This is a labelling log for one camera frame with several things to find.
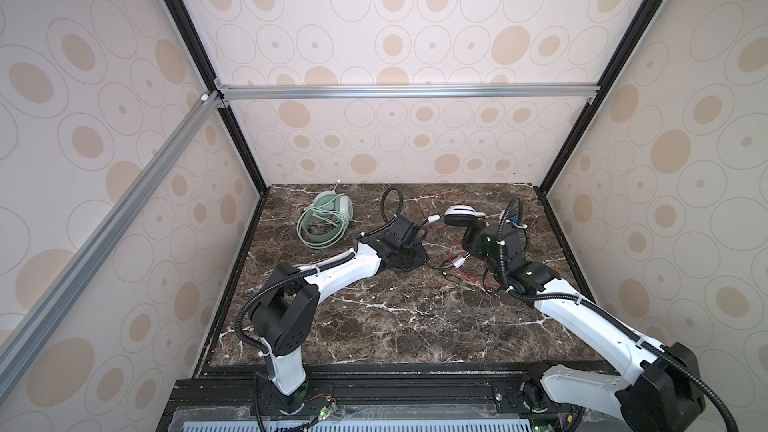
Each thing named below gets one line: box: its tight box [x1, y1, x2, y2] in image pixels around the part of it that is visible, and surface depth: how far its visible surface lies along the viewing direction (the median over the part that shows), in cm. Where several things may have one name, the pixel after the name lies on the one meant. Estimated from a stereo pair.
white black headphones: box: [444, 204, 487, 251], surface depth 87 cm
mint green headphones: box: [296, 190, 353, 250], surface depth 108 cm
